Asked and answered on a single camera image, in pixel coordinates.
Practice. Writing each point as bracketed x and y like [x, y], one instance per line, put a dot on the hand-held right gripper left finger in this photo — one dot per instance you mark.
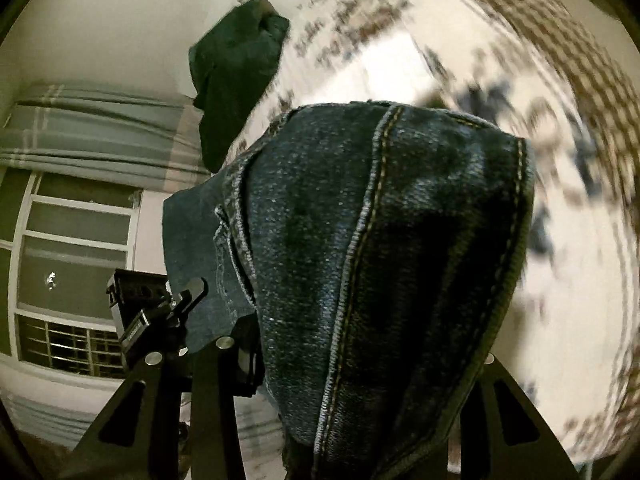
[247, 370]

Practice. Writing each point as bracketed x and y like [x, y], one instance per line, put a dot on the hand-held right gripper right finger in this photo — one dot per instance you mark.
[475, 435]

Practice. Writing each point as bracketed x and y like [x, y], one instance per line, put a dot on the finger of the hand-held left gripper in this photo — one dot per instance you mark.
[140, 290]
[190, 300]

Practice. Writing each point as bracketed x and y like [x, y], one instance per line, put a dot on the dark blue jeans pants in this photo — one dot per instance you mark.
[400, 260]

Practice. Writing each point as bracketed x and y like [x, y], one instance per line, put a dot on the white framed window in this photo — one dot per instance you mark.
[75, 260]

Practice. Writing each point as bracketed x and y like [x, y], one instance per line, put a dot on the dark green velvet pillow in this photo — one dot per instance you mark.
[217, 135]
[235, 50]

